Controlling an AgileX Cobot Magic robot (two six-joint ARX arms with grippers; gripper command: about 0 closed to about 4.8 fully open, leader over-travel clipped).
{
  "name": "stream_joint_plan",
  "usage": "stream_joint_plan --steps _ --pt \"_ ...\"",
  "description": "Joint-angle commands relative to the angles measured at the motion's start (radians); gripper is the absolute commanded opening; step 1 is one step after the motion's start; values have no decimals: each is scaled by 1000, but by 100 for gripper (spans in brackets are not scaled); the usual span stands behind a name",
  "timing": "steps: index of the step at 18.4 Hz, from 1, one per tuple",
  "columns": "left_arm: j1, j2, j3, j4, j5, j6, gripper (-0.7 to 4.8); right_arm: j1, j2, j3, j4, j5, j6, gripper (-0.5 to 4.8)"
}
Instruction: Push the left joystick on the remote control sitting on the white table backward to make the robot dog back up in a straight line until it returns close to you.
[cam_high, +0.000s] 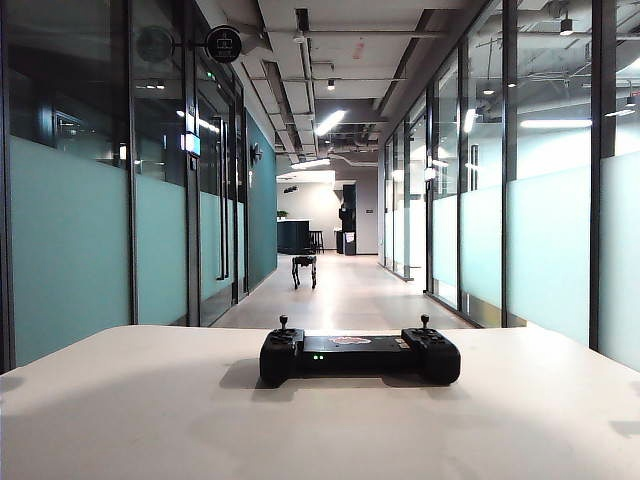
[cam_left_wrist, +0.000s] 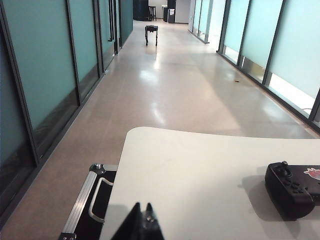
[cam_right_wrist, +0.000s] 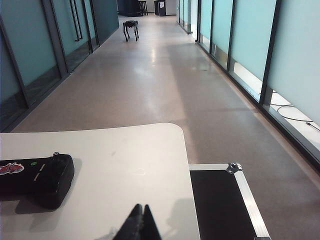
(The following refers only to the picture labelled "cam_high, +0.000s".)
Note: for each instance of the black remote control with joysticks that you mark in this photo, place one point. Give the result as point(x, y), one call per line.
point(350, 357)

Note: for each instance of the black quadruped robot dog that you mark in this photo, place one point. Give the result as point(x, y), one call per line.
point(302, 262)

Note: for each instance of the dark bar stool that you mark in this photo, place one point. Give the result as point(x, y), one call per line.
point(316, 232)

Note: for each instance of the dark green counter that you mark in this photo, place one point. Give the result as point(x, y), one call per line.
point(292, 237)

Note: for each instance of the green potted plant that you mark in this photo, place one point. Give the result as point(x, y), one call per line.
point(282, 215)

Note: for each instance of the linear ceiling light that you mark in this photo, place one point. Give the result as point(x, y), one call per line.
point(330, 122)

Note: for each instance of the blue door plaque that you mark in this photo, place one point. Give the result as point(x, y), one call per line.
point(192, 143)

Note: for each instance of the round black hanging sign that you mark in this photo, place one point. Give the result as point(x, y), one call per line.
point(223, 44)

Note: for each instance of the black pendant spotlight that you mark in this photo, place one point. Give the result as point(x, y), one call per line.
point(566, 26)

